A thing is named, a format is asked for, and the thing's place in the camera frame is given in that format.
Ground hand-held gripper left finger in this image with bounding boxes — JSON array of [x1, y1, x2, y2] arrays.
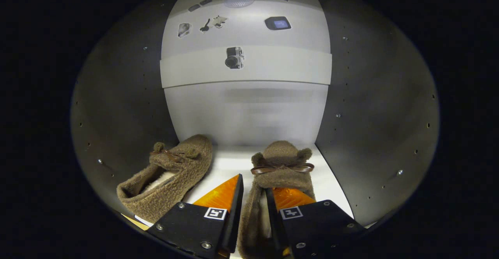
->
[[147, 174, 244, 259]]

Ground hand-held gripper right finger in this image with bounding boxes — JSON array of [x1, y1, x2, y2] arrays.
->
[[266, 188, 367, 259]]

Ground brown fuzzy shoe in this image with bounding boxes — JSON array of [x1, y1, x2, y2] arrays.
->
[[116, 134, 213, 224], [237, 140, 315, 259]]

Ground dark grey shoe cabinet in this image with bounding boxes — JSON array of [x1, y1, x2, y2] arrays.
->
[[70, 0, 440, 228]]

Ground white cabinet shelf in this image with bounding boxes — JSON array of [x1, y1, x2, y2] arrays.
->
[[134, 144, 354, 259]]

